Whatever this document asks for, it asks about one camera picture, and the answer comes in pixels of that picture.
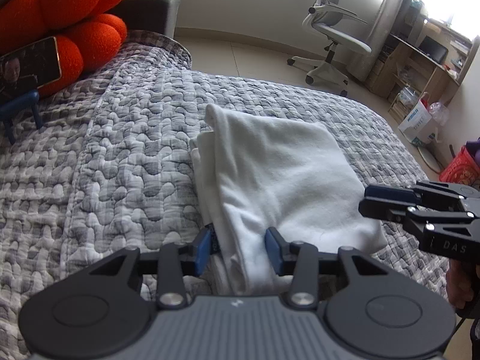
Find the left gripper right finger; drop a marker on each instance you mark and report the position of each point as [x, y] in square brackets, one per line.
[298, 260]

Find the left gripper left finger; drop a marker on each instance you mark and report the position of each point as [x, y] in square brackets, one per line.
[176, 261]

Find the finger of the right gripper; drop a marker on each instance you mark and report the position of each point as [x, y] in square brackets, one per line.
[416, 221]
[390, 194]

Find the white Pooh t-shirt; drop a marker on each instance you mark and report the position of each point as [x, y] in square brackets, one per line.
[258, 172]

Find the person's right hand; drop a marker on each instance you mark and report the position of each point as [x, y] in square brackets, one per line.
[463, 288]

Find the red plastic basket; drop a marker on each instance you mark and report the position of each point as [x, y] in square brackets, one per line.
[462, 170]

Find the white blue paper bag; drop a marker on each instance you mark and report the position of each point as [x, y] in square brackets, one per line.
[419, 126]

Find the grey white checkered quilt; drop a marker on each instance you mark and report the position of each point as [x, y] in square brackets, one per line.
[88, 201]

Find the wooden computer desk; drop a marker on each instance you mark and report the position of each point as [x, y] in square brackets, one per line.
[402, 73]

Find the black laptop monitor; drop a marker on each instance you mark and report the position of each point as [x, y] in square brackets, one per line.
[434, 50]

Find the grey right curtain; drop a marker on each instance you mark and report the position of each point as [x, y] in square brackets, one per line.
[361, 65]

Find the grey office chair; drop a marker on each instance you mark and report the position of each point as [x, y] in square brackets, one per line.
[321, 19]

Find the blue phone stand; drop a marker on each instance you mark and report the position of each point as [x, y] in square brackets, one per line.
[11, 109]

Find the smartphone with gold edge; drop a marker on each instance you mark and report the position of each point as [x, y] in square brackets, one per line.
[29, 68]

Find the dark grey sofa armrest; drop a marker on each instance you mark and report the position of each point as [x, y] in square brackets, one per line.
[158, 16]

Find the orange knotted plush cushion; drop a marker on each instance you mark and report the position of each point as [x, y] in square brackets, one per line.
[88, 36]

